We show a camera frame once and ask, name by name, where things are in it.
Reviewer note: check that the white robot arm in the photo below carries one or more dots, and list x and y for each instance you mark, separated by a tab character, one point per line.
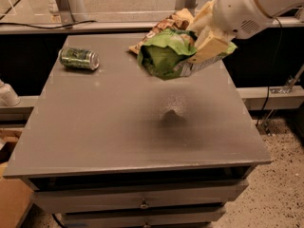
275	8

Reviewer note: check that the cardboard box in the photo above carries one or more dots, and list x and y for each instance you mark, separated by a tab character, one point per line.
14	194

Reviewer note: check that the brown chip bag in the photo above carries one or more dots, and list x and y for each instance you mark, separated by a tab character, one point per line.
180	19

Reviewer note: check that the grey drawer cabinet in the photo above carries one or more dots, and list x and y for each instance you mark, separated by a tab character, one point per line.
97	144

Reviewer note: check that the upper drawer knob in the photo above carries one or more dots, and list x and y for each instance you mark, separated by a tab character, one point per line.
144	205

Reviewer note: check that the green soda can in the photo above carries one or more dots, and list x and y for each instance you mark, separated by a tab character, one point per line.
79	58

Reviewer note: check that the green rice chip bag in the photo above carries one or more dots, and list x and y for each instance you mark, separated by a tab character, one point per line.
167	54

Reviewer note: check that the grey metal post left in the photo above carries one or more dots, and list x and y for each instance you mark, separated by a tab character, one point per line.
69	11

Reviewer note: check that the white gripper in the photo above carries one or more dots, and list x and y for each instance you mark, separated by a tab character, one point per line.
237	10

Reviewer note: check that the white pipe at left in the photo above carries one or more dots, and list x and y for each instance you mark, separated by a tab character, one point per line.
7	95

